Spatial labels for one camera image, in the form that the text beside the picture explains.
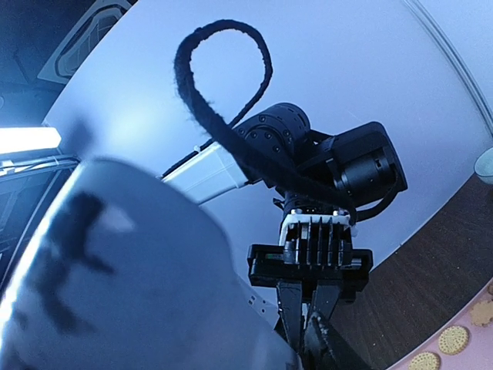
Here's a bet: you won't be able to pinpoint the tan maple leaf cookie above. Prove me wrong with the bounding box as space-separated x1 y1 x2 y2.
470 301 493 327

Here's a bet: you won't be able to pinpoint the embossed cookie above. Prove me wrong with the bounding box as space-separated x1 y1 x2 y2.
408 351 441 370
438 325 469 355

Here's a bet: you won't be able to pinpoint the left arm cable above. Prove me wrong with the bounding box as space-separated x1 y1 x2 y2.
172 18 359 228

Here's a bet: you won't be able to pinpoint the embossed cookie left lower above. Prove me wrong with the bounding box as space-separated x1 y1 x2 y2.
408 351 441 370

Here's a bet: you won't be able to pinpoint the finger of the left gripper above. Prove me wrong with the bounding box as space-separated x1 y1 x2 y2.
275 281 304 347
307 283 341 325

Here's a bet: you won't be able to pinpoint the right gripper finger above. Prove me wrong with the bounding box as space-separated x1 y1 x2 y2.
304 311 370 370

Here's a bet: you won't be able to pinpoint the pale blue ceramic bowl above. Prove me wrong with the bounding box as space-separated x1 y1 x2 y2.
474 147 493 185

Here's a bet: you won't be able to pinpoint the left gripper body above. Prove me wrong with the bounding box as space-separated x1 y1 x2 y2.
246 244 373 304

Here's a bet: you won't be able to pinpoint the silver white tongs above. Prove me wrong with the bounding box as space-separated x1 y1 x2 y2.
1 159 301 369

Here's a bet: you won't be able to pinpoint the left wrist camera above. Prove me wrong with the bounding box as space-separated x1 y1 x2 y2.
279 209 360 269

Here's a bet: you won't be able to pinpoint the embossed cookie left upper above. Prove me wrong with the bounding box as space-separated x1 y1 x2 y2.
438 325 469 355

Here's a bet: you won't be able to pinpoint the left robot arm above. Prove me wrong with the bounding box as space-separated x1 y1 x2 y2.
162 103 407 349

